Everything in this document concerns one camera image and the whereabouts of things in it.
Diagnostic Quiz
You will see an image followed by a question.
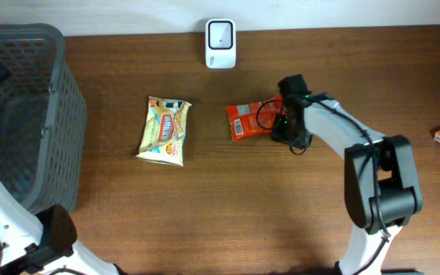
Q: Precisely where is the yellow snack bag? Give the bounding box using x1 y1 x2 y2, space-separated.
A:
136 96 192 167

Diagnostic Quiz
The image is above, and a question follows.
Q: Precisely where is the grey plastic basket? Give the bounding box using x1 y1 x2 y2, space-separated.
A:
0 24 87 214

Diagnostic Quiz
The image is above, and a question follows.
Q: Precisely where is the white barcode scanner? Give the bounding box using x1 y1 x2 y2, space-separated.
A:
205 18 237 70

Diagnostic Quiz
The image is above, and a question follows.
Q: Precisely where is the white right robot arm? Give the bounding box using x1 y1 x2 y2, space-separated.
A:
271 74 423 274

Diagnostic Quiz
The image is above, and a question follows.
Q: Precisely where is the red Hacks candy bag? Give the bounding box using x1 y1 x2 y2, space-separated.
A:
226 95 282 141

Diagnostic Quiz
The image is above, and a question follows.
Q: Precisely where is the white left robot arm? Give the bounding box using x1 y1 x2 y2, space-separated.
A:
0 37 120 274

